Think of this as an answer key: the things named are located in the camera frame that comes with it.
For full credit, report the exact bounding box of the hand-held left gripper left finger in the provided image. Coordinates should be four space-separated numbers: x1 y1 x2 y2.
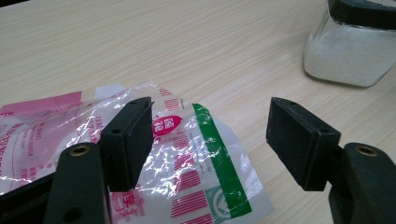
43 96 154 224

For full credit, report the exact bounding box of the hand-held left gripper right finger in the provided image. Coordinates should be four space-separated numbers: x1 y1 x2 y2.
265 96 396 224

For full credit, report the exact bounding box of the pink and clear plastic bag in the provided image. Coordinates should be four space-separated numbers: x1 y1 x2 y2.
0 81 276 224

